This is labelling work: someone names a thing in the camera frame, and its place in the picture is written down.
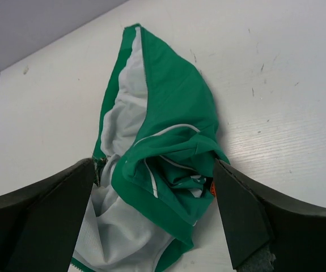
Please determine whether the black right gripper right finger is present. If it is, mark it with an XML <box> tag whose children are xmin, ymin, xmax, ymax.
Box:
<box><xmin>213</xmin><ymin>160</ymin><xmax>326</xmax><ymax>271</ymax></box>

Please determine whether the green kids varsity jacket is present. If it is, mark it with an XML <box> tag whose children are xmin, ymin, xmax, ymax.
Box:
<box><xmin>71</xmin><ymin>24</ymin><xmax>226</xmax><ymax>271</ymax></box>

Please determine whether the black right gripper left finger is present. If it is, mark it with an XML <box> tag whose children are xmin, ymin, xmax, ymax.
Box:
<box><xmin>0</xmin><ymin>159</ymin><xmax>95</xmax><ymax>271</ymax></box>

